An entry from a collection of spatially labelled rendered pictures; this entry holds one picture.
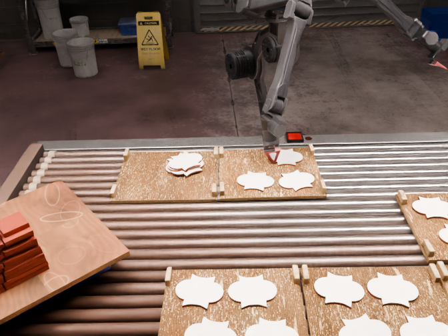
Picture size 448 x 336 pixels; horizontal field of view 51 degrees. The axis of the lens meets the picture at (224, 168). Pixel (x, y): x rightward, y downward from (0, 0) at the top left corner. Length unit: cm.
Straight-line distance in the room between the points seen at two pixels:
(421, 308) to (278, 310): 41
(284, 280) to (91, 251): 59
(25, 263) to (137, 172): 72
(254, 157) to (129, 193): 55
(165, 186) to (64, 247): 52
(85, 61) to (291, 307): 441
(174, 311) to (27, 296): 40
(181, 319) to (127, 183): 72
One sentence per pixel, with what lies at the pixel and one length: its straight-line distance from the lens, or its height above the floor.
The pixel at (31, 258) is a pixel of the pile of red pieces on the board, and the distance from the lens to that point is 143.
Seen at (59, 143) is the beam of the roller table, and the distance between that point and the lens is 233.
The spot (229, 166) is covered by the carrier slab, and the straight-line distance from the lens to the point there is 196.
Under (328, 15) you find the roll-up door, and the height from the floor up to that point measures 18.
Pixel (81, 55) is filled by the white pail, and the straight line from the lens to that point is 541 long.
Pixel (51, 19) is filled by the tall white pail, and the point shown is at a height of 39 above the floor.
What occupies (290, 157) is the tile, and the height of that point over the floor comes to 95.
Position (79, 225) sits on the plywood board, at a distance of 159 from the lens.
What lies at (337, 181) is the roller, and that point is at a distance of 194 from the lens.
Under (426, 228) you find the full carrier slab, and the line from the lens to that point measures 176.
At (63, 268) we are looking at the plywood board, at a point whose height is 104.
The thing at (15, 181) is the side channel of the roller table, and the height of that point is 95.
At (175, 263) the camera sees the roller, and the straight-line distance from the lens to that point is 156.
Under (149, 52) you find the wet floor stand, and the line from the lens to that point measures 547.
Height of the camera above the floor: 202
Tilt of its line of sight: 34 degrees down
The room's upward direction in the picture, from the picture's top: 2 degrees counter-clockwise
